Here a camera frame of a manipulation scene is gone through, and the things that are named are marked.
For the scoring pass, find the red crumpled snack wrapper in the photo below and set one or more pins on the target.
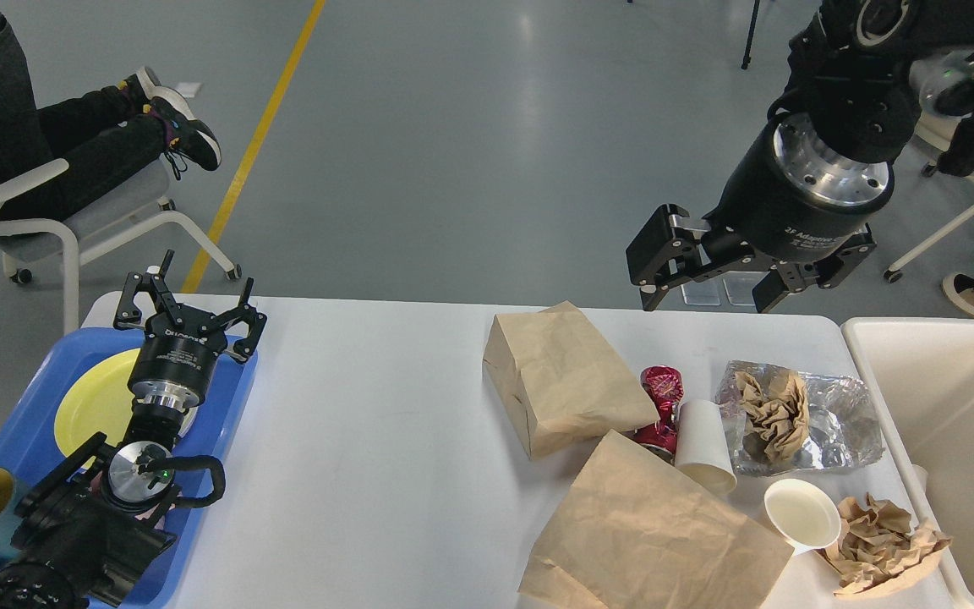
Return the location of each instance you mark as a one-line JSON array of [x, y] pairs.
[[663, 386]]

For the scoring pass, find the black stand leg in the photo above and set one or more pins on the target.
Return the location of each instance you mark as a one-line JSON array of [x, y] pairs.
[[746, 58]]

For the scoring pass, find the person in black clothes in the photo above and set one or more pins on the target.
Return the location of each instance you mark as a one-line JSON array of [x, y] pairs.
[[105, 136]]

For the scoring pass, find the crumpled brown paper ball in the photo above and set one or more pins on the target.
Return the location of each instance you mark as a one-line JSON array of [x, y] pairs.
[[879, 552]]

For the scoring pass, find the white paper cup upright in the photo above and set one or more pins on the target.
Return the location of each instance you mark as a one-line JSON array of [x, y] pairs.
[[803, 514]]

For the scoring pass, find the white paper cup lying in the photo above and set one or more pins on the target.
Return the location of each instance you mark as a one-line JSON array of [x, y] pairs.
[[702, 451]]

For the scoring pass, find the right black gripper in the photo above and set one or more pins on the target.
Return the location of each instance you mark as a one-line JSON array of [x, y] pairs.
[[792, 198]]

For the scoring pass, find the floor plate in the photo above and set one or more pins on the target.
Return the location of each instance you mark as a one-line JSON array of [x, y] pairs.
[[705, 294], [739, 288]]

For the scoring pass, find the left floor plate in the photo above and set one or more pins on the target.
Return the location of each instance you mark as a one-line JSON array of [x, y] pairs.
[[705, 294]]

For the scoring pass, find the clear bag with brown paper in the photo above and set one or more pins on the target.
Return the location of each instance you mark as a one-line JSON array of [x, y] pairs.
[[779, 421]]

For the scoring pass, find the yellow plastic plate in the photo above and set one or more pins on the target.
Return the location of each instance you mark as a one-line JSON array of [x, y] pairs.
[[99, 401]]

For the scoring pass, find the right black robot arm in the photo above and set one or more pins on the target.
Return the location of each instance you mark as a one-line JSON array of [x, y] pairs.
[[850, 72]]

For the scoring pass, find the grey office chair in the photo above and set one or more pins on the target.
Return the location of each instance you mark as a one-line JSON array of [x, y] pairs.
[[134, 208]]

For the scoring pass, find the white plastic bin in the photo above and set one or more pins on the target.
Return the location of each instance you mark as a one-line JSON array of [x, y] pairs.
[[921, 373]]

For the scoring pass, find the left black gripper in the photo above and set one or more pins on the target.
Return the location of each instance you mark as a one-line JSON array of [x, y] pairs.
[[178, 364]]

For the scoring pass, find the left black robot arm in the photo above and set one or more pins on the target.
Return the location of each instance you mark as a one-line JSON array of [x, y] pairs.
[[90, 528]]

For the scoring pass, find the right floor plate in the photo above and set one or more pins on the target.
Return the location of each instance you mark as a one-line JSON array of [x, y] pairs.
[[739, 288]]

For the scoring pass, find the pale green plate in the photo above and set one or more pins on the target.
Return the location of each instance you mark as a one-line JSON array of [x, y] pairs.
[[193, 419]]

